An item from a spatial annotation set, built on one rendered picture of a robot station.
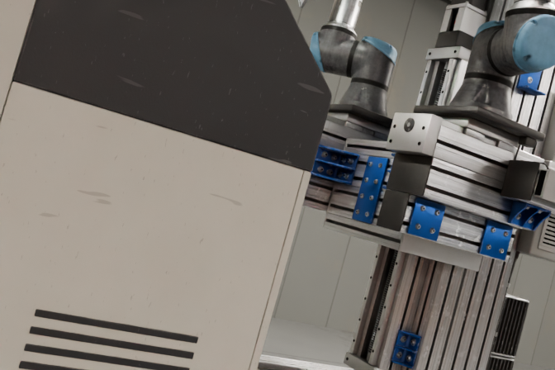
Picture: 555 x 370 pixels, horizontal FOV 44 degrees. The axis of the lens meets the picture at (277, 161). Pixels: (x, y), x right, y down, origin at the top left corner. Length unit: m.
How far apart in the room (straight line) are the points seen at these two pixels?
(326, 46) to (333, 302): 2.76
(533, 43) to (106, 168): 0.93
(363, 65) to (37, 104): 1.15
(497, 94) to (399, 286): 0.57
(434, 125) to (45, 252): 0.85
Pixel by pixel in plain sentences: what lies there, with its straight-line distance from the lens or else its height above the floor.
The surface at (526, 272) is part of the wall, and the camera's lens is 5.75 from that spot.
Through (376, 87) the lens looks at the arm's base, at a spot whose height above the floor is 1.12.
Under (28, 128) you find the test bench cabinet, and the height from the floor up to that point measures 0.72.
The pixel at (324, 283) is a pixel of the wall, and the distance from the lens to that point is 4.57.
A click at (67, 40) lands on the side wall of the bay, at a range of 1.23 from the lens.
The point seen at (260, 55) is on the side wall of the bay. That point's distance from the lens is 1.33.
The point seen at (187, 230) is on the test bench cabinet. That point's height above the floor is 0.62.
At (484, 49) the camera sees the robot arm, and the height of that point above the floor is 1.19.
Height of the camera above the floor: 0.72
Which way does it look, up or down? 3 degrees up
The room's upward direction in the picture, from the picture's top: 16 degrees clockwise
